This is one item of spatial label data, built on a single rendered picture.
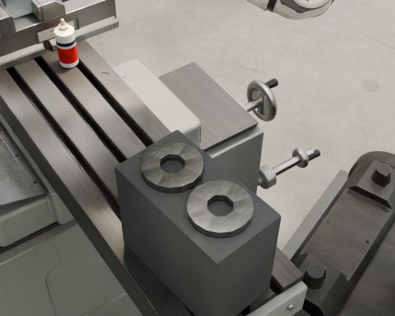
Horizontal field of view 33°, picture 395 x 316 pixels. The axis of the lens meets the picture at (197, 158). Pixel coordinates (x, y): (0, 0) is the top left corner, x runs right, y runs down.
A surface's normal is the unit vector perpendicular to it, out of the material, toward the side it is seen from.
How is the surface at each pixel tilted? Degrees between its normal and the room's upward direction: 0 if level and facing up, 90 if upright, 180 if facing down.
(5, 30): 90
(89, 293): 90
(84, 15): 90
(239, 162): 90
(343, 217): 0
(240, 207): 0
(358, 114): 0
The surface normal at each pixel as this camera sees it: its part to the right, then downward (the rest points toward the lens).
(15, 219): 0.57, 0.61
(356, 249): 0.01, -0.68
